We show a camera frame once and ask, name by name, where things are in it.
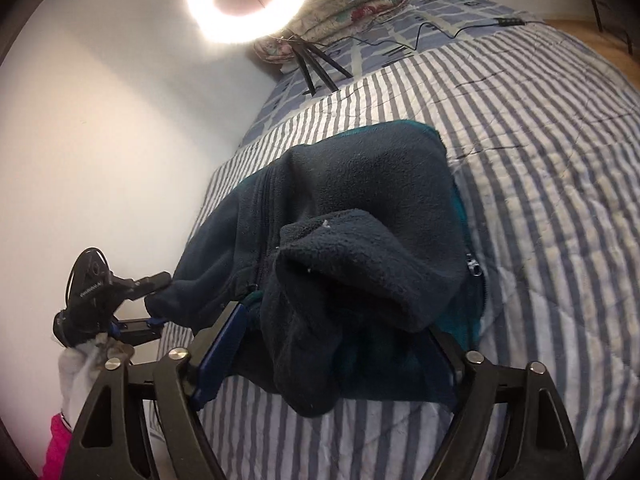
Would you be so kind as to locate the folded floral quilt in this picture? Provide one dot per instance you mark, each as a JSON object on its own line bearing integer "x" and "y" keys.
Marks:
{"x": 350, "y": 10}

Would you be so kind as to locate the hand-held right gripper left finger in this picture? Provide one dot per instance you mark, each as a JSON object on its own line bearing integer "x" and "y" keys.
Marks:
{"x": 220, "y": 350}

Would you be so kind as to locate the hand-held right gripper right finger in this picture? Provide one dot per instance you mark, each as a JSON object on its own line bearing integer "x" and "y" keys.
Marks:
{"x": 452, "y": 360}

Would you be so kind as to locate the grey striped blanket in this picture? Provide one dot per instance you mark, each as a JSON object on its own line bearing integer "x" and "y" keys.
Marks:
{"x": 525, "y": 210}

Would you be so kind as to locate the blue checkered bed sheet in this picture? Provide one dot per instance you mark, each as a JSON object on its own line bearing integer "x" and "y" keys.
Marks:
{"x": 380, "y": 55}

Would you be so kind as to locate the teal plaid fleece jacket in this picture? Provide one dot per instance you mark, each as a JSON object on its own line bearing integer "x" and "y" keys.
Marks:
{"x": 360, "y": 185}

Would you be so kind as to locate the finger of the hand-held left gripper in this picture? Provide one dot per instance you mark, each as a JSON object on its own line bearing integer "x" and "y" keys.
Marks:
{"x": 135, "y": 330}
{"x": 145, "y": 282}

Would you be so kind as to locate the person's left hand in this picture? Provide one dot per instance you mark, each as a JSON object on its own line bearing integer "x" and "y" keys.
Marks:
{"x": 80, "y": 380}

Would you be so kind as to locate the person's left forearm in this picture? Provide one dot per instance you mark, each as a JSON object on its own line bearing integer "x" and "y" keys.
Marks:
{"x": 56, "y": 447}

